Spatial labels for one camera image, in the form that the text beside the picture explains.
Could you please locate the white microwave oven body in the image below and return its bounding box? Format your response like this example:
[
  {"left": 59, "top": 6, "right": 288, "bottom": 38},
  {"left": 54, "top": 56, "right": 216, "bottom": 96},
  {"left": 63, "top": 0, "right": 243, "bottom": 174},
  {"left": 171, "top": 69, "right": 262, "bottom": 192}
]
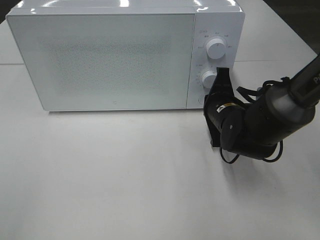
[{"left": 6, "top": 0, "right": 245, "bottom": 112}]

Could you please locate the white microwave door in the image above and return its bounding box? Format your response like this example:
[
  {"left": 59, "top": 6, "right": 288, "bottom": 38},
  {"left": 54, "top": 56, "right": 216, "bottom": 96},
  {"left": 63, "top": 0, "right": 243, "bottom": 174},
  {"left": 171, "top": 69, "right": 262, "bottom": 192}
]
[{"left": 7, "top": 14, "right": 194, "bottom": 111}]

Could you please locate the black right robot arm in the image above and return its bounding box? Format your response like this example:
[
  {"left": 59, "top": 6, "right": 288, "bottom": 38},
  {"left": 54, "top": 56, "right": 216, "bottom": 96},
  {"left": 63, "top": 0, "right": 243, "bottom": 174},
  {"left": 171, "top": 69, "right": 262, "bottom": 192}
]
[{"left": 203, "top": 56, "right": 320, "bottom": 164}]

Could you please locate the white timer knob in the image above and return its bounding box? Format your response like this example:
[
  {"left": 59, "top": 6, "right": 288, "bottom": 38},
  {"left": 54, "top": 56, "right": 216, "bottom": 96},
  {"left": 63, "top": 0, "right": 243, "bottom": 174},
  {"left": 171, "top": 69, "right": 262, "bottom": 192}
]
[{"left": 201, "top": 70, "right": 217, "bottom": 89}]

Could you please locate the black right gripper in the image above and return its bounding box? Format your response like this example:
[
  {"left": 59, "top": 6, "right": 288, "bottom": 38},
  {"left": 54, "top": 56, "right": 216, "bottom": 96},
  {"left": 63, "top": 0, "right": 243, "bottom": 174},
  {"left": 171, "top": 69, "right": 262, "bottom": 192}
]
[{"left": 203, "top": 67, "right": 240, "bottom": 148}]

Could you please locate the upper white power knob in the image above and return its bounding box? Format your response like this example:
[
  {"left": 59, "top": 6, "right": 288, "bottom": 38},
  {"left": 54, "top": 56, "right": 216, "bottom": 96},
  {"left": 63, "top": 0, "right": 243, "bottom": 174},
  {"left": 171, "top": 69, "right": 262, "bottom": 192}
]
[{"left": 205, "top": 36, "right": 227, "bottom": 60}]

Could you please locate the round white door button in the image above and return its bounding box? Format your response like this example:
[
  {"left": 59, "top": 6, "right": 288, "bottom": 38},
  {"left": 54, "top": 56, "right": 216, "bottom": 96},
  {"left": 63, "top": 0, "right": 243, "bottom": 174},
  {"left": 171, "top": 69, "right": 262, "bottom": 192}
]
[{"left": 198, "top": 94, "right": 206, "bottom": 108}]

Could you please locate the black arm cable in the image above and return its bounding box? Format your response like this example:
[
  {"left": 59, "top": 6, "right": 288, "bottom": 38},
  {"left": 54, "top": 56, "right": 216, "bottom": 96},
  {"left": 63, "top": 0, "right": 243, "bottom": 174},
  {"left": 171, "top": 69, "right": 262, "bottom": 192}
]
[{"left": 218, "top": 77, "right": 291, "bottom": 165}]

